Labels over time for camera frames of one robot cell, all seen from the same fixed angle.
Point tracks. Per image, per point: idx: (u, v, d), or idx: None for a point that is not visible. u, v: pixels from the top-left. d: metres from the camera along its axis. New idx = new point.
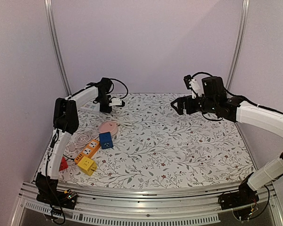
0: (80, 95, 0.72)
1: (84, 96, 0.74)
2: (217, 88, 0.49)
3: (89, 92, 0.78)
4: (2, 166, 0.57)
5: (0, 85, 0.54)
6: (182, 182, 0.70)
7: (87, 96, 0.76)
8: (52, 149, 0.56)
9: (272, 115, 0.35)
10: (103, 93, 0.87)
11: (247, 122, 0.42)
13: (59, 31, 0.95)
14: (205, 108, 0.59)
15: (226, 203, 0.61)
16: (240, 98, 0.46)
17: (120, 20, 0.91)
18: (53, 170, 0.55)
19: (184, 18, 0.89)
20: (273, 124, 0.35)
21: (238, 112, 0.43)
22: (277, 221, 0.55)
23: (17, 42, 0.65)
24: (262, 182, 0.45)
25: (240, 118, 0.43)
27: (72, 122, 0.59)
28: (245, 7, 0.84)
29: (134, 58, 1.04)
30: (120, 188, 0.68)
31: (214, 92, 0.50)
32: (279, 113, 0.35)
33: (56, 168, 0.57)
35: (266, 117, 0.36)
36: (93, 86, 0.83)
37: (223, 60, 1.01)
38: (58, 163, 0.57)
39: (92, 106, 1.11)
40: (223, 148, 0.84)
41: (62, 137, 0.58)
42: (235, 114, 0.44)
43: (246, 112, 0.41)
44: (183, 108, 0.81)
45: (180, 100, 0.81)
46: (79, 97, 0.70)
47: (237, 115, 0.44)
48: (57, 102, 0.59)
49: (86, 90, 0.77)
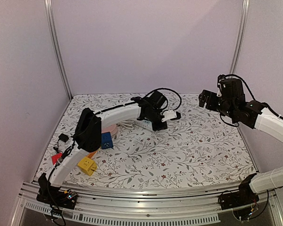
0: (117, 113, 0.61)
1: (119, 115, 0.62)
2: (237, 90, 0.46)
3: (127, 109, 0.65)
4: (2, 166, 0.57)
5: (0, 85, 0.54)
6: (182, 182, 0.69)
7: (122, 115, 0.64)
8: (61, 160, 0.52)
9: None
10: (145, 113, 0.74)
11: (265, 129, 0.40)
13: (59, 31, 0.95)
14: (222, 109, 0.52)
15: (226, 203, 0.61)
16: (262, 105, 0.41)
17: (120, 20, 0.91)
18: (56, 179, 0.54)
19: (184, 18, 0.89)
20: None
21: (258, 119, 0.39)
22: (277, 221, 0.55)
23: (17, 43, 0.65)
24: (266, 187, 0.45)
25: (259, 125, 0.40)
27: (92, 141, 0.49)
28: (245, 7, 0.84)
29: (135, 58, 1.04)
30: (120, 188, 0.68)
31: (233, 95, 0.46)
32: None
33: (60, 179, 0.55)
35: None
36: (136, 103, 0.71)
37: (223, 60, 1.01)
38: (63, 174, 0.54)
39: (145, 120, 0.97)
40: (223, 148, 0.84)
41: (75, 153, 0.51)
42: (254, 121, 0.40)
43: (267, 121, 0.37)
44: (204, 102, 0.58)
45: (204, 93, 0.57)
46: (113, 115, 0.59)
47: (256, 122, 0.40)
48: (83, 114, 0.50)
49: (125, 107, 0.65)
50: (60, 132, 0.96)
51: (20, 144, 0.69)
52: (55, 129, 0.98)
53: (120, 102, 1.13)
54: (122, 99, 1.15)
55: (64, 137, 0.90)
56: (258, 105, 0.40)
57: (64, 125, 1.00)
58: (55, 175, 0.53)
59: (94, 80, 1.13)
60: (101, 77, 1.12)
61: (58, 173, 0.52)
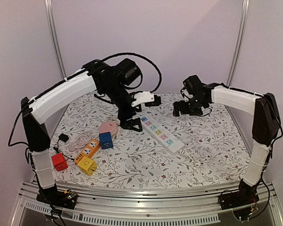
0: (59, 94, 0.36)
1: (65, 97, 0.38)
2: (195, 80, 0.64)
3: (77, 84, 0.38)
4: (2, 166, 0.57)
5: (0, 86, 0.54)
6: (182, 182, 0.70)
7: (73, 95, 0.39)
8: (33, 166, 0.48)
9: (240, 95, 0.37)
10: (116, 83, 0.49)
11: (220, 102, 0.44)
13: (59, 31, 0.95)
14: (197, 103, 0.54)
15: (226, 203, 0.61)
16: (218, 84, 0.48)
17: (119, 20, 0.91)
18: (44, 181, 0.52)
19: (184, 19, 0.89)
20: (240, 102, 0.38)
21: (212, 94, 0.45)
22: (277, 221, 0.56)
23: (17, 43, 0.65)
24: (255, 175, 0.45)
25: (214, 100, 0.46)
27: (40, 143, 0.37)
28: (245, 7, 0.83)
29: (135, 57, 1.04)
30: (120, 188, 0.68)
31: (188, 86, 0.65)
32: (246, 92, 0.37)
33: (48, 180, 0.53)
35: (235, 97, 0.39)
36: (87, 71, 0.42)
37: (222, 60, 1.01)
38: (48, 176, 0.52)
39: (168, 140, 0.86)
40: (223, 148, 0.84)
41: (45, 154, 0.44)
42: (210, 96, 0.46)
43: (220, 93, 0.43)
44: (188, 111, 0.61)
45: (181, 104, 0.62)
46: (51, 98, 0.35)
47: (212, 96, 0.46)
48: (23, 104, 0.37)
49: (72, 81, 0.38)
50: (60, 132, 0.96)
51: (19, 144, 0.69)
52: (55, 129, 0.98)
53: None
54: None
55: (64, 137, 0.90)
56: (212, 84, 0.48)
57: (64, 125, 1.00)
58: (41, 178, 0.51)
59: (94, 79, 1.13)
60: None
61: (40, 175, 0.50)
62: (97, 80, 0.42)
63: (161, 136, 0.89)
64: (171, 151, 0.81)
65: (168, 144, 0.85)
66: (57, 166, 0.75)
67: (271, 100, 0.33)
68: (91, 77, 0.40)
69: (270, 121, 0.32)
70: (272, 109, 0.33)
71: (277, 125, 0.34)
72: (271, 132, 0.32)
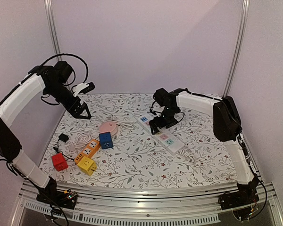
0: (18, 96, 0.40)
1: (22, 99, 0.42)
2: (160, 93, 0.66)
3: (30, 85, 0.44)
4: (2, 166, 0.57)
5: None
6: (182, 182, 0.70)
7: (29, 96, 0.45)
8: (22, 174, 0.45)
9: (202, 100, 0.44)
10: (58, 83, 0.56)
11: (184, 105, 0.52)
13: (59, 31, 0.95)
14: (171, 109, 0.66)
15: (226, 203, 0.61)
16: (183, 90, 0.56)
17: (119, 20, 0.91)
18: (39, 181, 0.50)
19: (184, 19, 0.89)
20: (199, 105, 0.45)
21: (177, 100, 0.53)
22: (277, 221, 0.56)
23: (16, 43, 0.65)
24: (241, 172, 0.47)
25: (179, 104, 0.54)
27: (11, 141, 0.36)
28: (245, 7, 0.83)
29: (134, 57, 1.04)
30: (120, 188, 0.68)
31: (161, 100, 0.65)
32: (206, 97, 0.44)
33: (42, 179, 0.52)
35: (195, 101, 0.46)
36: (35, 74, 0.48)
37: (222, 60, 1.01)
38: (39, 174, 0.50)
39: (168, 140, 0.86)
40: (223, 148, 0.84)
41: (21, 156, 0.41)
42: (176, 101, 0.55)
43: (183, 99, 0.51)
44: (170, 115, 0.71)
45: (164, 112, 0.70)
46: (12, 101, 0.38)
47: (177, 101, 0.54)
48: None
49: (24, 84, 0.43)
50: (60, 132, 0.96)
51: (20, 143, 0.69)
52: (55, 129, 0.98)
53: (120, 101, 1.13)
54: (122, 99, 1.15)
55: (64, 137, 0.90)
56: (178, 91, 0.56)
57: (64, 125, 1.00)
58: (36, 180, 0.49)
59: (78, 78, 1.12)
60: (101, 77, 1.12)
61: (33, 178, 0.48)
62: (44, 78, 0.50)
63: (161, 136, 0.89)
64: (171, 152, 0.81)
65: (169, 144, 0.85)
66: (57, 165, 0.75)
67: (229, 103, 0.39)
68: (41, 77, 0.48)
69: (228, 122, 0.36)
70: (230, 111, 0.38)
71: (237, 125, 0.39)
72: (229, 131, 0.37)
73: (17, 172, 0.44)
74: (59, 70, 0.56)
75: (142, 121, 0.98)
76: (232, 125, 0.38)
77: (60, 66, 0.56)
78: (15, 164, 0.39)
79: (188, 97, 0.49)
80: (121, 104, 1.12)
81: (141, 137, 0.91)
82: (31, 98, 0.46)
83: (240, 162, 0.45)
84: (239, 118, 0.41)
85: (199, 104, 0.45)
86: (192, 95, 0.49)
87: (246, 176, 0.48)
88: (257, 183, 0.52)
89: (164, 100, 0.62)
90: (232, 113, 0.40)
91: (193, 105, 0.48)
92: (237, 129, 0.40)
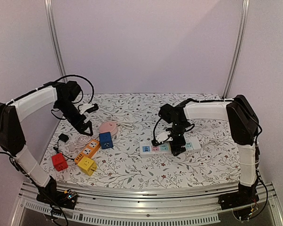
0: (33, 98, 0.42)
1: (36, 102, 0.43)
2: (165, 108, 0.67)
3: (46, 92, 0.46)
4: (3, 165, 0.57)
5: None
6: (182, 182, 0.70)
7: (41, 102, 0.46)
8: (24, 171, 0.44)
9: (212, 105, 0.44)
10: (68, 99, 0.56)
11: (194, 116, 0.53)
13: (59, 31, 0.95)
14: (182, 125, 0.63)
15: (226, 203, 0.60)
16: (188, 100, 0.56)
17: (119, 20, 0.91)
18: (41, 180, 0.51)
19: (184, 19, 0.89)
20: (211, 111, 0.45)
21: (186, 111, 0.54)
22: (277, 221, 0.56)
23: (17, 43, 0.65)
24: (248, 175, 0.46)
25: (189, 116, 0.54)
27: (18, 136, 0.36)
28: (245, 7, 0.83)
29: (134, 57, 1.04)
30: (120, 188, 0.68)
31: (166, 113, 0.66)
32: (216, 101, 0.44)
33: (43, 177, 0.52)
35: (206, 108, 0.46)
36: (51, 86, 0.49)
37: (222, 60, 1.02)
38: (39, 174, 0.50)
39: (187, 143, 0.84)
40: (223, 148, 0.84)
41: (25, 151, 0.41)
42: (185, 113, 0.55)
43: (192, 108, 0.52)
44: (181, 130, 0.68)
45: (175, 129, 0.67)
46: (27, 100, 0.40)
47: (186, 114, 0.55)
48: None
49: (41, 90, 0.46)
50: (60, 133, 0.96)
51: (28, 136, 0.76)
52: (55, 129, 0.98)
53: (120, 101, 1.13)
54: (122, 99, 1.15)
55: (64, 137, 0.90)
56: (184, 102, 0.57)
57: (64, 125, 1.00)
58: (36, 179, 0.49)
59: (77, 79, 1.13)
60: (101, 77, 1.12)
61: (34, 177, 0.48)
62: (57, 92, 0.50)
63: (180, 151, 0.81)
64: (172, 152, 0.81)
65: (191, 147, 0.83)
66: (57, 165, 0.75)
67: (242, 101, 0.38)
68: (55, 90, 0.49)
69: (244, 121, 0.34)
70: (244, 110, 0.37)
71: (254, 124, 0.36)
72: (250, 132, 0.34)
73: (20, 168, 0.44)
74: (70, 88, 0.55)
75: (146, 153, 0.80)
76: (249, 125, 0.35)
77: (71, 84, 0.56)
78: (17, 159, 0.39)
79: (197, 106, 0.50)
80: (121, 104, 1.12)
81: (141, 138, 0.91)
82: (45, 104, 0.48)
83: (250, 165, 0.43)
84: (257, 117, 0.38)
85: (210, 108, 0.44)
86: (200, 102, 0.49)
87: (251, 177, 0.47)
88: (257, 183, 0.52)
89: (171, 116, 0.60)
90: (248, 111, 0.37)
91: (204, 112, 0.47)
92: (255, 130, 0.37)
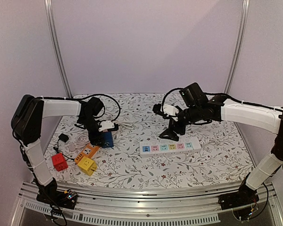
0: (60, 104, 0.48)
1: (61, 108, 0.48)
2: (195, 92, 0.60)
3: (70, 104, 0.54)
4: (3, 166, 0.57)
5: None
6: (182, 182, 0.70)
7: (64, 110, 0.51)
8: (29, 164, 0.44)
9: (259, 110, 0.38)
10: (91, 115, 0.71)
11: (230, 118, 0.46)
13: (59, 31, 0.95)
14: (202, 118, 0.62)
15: (226, 203, 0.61)
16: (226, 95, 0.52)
17: (119, 20, 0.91)
18: (43, 178, 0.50)
19: (184, 19, 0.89)
20: (254, 118, 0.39)
21: (223, 111, 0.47)
22: (277, 221, 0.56)
23: (17, 44, 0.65)
24: (257, 179, 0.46)
25: (226, 117, 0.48)
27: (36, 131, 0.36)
28: (245, 7, 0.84)
29: (135, 57, 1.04)
30: (120, 188, 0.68)
31: (194, 98, 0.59)
32: (266, 107, 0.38)
33: (46, 177, 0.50)
35: (250, 112, 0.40)
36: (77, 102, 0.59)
37: (222, 60, 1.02)
38: (44, 173, 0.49)
39: (187, 143, 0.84)
40: (223, 148, 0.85)
41: (37, 144, 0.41)
42: (220, 113, 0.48)
43: (229, 109, 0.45)
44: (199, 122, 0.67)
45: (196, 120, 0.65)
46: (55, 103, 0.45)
47: (222, 114, 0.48)
48: (21, 100, 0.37)
49: (67, 100, 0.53)
50: (60, 133, 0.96)
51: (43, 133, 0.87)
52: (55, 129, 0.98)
53: (120, 101, 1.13)
54: (122, 99, 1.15)
55: (64, 137, 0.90)
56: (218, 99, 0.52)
57: (64, 125, 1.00)
58: (38, 177, 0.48)
59: (77, 79, 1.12)
60: (101, 77, 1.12)
61: (37, 173, 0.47)
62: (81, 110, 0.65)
63: (177, 146, 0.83)
64: (172, 152, 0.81)
65: (191, 147, 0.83)
66: (57, 166, 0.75)
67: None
68: (79, 105, 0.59)
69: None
70: None
71: None
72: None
73: (26, 160, 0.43)
74: (93, 106, 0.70)
75: (146, 153, 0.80)
76: None
77: (93, 101, 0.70)
78: (27, 149, 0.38)
79: (239, 108, 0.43)
80: (121, 104, 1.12)
81: (141, 138, 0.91)
82: (66, 112, 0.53)
83: (267, 174, 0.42)
84: None
85: (256, 117, 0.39)
86: (243, 104, 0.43)
87: (259, 182, 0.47)
88: None
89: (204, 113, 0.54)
90: None
91: (245, 117, 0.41)
92: None
